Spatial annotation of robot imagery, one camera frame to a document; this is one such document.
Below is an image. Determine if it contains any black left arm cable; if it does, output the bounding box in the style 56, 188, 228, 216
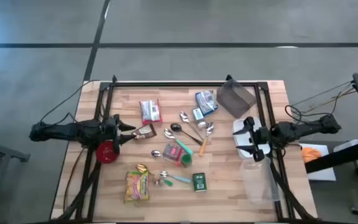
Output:
39, 79, 101, 124

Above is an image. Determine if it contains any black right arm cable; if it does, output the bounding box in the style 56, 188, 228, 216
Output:
284, 104, 326, 125

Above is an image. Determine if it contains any red smoked paprika tin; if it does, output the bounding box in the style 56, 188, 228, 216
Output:
162, 142, 185, 167

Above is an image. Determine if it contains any silver spoon with wooden handle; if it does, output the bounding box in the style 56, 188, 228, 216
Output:
198, 121, 216, 157

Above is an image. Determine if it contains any white paper sheet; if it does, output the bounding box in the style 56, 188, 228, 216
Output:
299, 142, 337, 182

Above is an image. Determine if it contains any clear plastic bin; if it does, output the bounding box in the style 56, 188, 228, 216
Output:
239, 156, 282, 205

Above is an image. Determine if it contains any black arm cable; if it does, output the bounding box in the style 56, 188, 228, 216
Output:
39, 79, 101, 124
284, 104, 326, 125

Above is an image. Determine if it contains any blue and white snack packet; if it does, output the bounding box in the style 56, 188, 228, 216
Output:
195, 90, 219, 116

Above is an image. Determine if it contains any red bowl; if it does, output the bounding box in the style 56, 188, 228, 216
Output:
95, 140, 120, 164

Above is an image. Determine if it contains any spice jar with white lid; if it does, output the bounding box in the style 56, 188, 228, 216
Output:
192, 107, 207, 129

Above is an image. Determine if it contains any all-silver metal spoon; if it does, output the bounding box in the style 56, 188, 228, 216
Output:
178, 110, 205, 141

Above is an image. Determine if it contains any brown snack packet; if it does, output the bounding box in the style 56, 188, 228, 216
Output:
131, 123, 158, 141

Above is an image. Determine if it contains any spice jar with green lid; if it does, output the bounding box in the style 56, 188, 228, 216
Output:
180, 152, 193, 169

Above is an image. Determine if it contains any red ramen noodle packet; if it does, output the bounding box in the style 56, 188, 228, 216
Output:
139, 99, 163, 126

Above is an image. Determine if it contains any black slanted beam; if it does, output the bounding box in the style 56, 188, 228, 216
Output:
305, 136, 358, 175

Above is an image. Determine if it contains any dark grey translucent bin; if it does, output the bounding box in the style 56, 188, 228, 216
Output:
216, 78, 257, 119

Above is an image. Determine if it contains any green spice tin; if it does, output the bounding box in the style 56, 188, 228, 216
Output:
192, 172, 208, 193

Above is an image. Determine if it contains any left arm's black gripper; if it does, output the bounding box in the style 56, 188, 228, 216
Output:
103, 113, 137, 156

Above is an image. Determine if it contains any brown cable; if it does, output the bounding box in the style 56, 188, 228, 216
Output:
62, 147, 86, 213

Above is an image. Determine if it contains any white plastic bin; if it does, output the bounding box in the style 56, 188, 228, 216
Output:
232, 117, 272, 161

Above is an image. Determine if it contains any orange object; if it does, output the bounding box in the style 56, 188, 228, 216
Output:
301, 146, 323, 164

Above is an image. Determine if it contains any right arm's black gripper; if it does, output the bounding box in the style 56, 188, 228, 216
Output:
232, 116, 273, 162

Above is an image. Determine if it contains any cable bundle to desk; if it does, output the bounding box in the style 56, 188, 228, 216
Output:
290, 80, 356, 108

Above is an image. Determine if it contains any yellow ramen noodle packet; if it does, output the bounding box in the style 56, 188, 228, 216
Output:
123, 170, 151, 204

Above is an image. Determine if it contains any clear storage container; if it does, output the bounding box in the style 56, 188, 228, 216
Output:
333, 139, 358, 153

